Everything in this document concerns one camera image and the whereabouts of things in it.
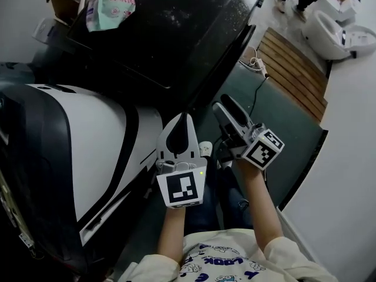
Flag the person's right forearm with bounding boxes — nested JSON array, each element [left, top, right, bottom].
[[236, 159, 285, 253]]

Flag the white power strip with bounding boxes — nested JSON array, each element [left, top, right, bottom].
[[249, 57, 270, 78]]

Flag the white slim appliance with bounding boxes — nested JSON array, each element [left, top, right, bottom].
[[31, 18, 55, 44]]

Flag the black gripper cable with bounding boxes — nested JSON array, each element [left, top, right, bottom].
[[237, 198, 251, 216]]

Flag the pink and green detergent bag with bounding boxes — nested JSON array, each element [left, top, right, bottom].
[[86, 0, 137, 32]]

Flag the dark green floor mat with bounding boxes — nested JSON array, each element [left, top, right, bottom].
[[187, 62, 328, 212]]

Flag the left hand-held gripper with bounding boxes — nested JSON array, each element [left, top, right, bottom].
[[155, 112, 209, 209]]

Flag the person's left forearm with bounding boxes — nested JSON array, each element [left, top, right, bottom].
[[157, 206, 186, 266]]

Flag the wooden slat mat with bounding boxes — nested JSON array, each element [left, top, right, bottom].
[[255, 26, 328, 122]]

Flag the person's cream printed shirt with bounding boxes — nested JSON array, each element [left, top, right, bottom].
[[117, 227, 338, 282]]

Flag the white and black domed appliance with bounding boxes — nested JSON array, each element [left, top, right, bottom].
[[0, 82, 164, 276]]

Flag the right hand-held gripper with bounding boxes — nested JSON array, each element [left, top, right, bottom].
[[212, 93, 286, 170]]

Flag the cardboard box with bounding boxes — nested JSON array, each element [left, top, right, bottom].
[[45, 0, 89, 26]]

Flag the black washing machine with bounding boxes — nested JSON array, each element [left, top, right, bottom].
[[66, 0, 267, 114]]

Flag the person's jeans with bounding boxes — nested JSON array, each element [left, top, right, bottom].
[[183, 157, 254, 235]]

